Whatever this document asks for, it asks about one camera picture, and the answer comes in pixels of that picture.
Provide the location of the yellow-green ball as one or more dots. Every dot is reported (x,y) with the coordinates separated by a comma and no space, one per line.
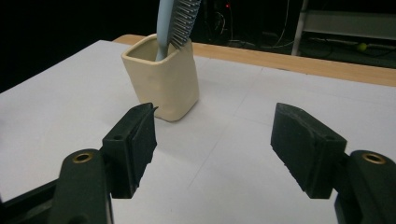
(361,47)

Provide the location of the white desk frame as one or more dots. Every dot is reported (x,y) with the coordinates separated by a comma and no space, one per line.
(342,23)

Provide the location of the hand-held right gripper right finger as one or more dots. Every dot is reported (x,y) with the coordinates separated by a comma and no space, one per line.
(308,149)

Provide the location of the white board sheet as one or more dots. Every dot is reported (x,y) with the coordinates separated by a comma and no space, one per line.
(233,140)

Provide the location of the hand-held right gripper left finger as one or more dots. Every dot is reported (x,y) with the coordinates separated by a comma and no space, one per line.
(130,149)

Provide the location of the dark equipment with red light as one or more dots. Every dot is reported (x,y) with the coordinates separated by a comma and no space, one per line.
(228,5)

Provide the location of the light blue hairbrush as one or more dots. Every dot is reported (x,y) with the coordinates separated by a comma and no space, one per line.
(165,21)

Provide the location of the beige square cup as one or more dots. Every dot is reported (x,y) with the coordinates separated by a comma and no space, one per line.
(168,84)

